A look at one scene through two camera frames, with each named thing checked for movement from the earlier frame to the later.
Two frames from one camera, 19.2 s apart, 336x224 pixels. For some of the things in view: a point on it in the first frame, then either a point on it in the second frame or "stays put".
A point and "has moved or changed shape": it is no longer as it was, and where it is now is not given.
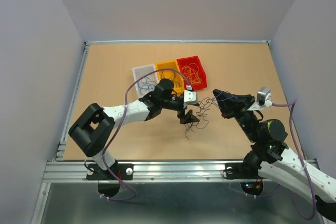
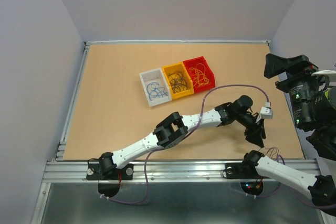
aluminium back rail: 268,42 stays put
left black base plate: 124,170 stays put
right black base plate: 241,171 stays put
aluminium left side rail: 61,145 stays put
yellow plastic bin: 175,76 has moved or changed shape
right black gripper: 231,107 -> 304,68
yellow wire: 191,73 -> 199,75
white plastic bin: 148,83 has moved or changed shape
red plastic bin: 193,73 has moved or changed shape
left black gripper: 188,118 -> 254,132
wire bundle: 202,120 has moved or changed shape
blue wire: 146,84 has moved or changed shape
